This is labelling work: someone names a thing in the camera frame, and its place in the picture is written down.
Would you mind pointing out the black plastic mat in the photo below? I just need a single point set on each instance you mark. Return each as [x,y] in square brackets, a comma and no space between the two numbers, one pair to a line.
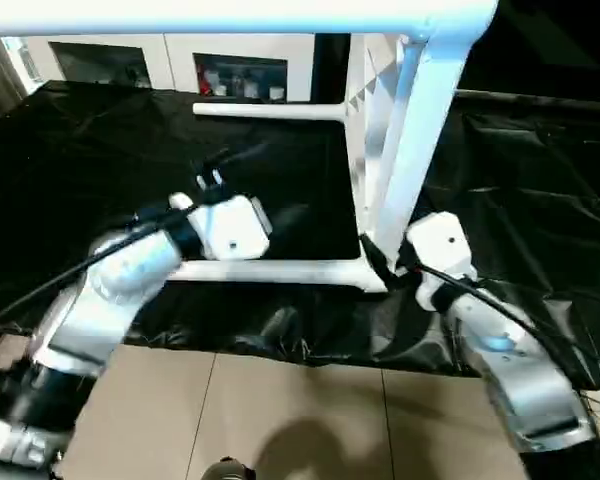
[80,150]

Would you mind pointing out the black low shelf board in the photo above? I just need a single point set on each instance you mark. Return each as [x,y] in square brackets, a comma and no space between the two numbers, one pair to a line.
[540,100]

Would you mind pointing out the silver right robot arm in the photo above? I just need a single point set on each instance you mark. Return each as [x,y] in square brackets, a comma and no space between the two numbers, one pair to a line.
[510,370]

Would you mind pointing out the grey and black robot foot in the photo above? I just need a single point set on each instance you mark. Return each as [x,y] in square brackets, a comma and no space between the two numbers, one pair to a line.
[226,470]

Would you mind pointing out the white sideboard cabinet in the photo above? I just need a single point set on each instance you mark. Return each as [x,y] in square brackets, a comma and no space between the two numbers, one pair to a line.
[177,60]

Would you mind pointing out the small white jar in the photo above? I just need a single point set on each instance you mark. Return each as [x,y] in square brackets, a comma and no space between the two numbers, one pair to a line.
[277,92]
[248,88]

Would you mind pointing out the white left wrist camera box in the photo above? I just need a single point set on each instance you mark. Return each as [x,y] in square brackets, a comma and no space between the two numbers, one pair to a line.
[230,228]

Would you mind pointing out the red bottle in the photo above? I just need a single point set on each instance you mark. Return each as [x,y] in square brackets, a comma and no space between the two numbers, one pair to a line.
[206,85]

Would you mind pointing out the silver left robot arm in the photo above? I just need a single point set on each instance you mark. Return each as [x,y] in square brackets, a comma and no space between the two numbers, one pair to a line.
[100,300]

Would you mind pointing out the white plastic table top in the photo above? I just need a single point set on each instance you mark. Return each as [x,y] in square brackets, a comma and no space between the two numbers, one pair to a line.
[420,140]

